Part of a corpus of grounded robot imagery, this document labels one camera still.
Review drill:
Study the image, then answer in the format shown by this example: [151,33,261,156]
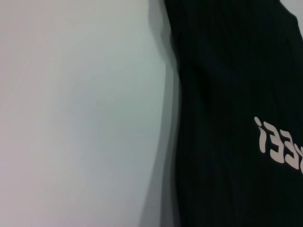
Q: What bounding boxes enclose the black t-shirt with FREE print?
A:
[162,0,303,227]

